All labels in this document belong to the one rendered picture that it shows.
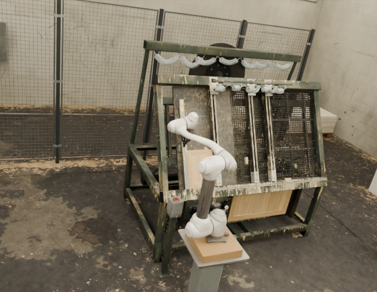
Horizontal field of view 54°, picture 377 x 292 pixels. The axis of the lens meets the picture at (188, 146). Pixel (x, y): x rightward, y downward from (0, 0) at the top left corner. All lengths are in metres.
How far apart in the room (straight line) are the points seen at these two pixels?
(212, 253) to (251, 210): 1.65
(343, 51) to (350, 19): 0.71
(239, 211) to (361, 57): 5.69
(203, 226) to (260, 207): 1.83
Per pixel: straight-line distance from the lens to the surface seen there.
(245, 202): 4.62
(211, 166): 2.78
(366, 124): 9.11
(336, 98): 9.72
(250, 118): 4.27
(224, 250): 3.28
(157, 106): 3.81
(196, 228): 3.09
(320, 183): 4.89
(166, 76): 3.85
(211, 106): 4.04
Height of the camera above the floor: 2.85
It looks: 24 degrees down
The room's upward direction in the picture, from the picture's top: 10 degrees clockwise
